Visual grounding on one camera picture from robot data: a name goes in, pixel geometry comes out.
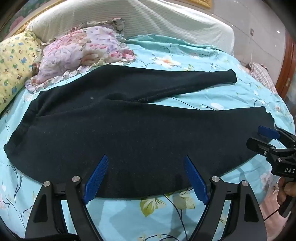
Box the black cable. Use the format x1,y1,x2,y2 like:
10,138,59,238
263,209,281,221

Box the pink floral ruffled pillow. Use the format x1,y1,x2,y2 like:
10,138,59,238
25,20,137,93

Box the white striped headboard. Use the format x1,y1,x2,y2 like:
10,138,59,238
24,0,235,56

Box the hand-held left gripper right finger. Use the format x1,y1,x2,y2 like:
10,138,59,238
183,155,271,241

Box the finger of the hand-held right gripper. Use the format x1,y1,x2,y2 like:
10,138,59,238
258,126,296,147
246,138,279,161

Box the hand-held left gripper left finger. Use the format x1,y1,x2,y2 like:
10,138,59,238
24,154,110,241

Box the black pants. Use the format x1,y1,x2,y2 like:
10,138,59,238
3,64,276,199

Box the yellow cartoon print quilt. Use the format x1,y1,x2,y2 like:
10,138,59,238
0,30,43,114

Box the person's right hand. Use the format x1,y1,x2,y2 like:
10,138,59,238
277,177,293,206

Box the wooden door frame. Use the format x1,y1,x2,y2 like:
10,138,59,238
276,30,296,98

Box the plaid cloth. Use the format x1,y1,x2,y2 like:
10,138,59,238
246,62,278,93

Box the blue floral bed sheet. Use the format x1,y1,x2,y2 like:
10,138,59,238
0,34,296,241

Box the pink floral cloth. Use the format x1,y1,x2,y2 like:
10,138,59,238
259,160,282,207

